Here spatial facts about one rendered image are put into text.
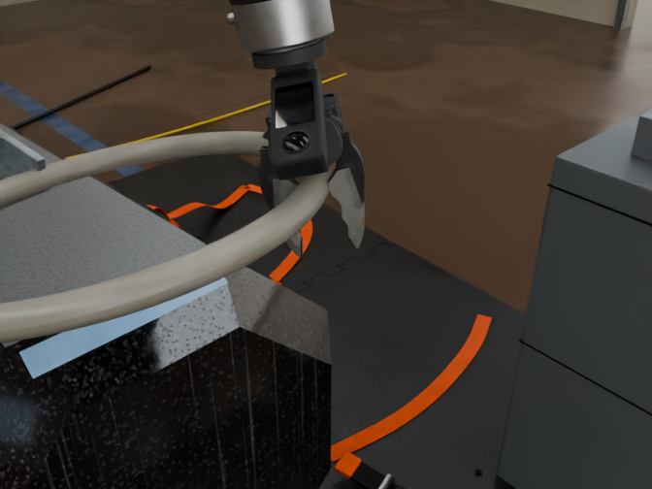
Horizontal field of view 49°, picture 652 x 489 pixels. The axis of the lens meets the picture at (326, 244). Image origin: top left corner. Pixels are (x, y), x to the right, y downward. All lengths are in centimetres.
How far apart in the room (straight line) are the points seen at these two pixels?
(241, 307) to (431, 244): 164
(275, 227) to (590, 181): 81
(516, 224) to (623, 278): 152
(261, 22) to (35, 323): 31
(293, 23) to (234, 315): 54
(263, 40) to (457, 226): 219
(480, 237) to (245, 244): 218
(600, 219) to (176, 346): 76
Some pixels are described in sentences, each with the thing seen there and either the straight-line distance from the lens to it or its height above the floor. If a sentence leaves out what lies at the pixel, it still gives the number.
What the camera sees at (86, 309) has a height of 106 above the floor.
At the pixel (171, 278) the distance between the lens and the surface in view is 57.
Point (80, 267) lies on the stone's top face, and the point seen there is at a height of 80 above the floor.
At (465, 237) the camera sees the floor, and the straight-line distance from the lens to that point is 272.
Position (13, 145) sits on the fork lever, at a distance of 103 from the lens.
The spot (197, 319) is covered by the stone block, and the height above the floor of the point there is 75.
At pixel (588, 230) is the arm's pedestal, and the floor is 73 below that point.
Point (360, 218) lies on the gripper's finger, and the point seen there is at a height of 103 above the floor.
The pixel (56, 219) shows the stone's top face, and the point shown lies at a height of 80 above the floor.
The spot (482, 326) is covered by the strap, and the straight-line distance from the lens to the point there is 225.
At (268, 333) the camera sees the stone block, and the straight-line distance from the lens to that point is 113.
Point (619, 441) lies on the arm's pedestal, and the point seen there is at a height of 32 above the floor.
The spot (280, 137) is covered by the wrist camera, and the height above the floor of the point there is 114.
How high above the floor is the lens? 138
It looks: 32 degrees down
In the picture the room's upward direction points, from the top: straight up
